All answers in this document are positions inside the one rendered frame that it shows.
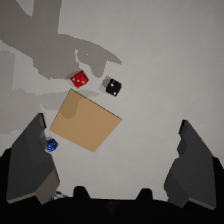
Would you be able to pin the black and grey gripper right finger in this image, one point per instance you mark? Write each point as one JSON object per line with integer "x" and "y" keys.
{"x": 195, "y": 181}

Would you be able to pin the tan flat mat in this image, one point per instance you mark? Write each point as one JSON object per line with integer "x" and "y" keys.
{"x": 84, "y": 122}

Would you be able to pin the red die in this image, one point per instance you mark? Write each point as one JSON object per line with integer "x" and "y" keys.
{"x": 79, "y": 79}

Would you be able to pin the black die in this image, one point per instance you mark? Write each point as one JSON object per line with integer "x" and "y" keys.
{"x": 113, "y": 87}

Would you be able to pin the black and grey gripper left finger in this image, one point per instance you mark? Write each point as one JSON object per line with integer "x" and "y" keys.
{"x": 28, "y": 176}

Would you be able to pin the blue die with white pips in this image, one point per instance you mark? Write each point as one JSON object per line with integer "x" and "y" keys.
{"x": 52, "y": 145}

